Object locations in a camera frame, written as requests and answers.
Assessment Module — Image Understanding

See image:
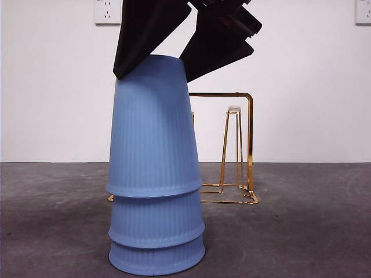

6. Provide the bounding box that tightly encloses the gold wire cup holder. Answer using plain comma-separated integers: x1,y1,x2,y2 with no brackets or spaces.
107,92,260,205

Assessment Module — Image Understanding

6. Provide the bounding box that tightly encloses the white wall socket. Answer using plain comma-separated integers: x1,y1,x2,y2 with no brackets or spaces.
355,0,371,26
94,0,122,26

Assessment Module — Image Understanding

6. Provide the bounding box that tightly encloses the blue ribbed plastic cup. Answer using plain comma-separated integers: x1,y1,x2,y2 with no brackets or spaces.
108,233,206,276
106,54,203,198
108,189,206,250

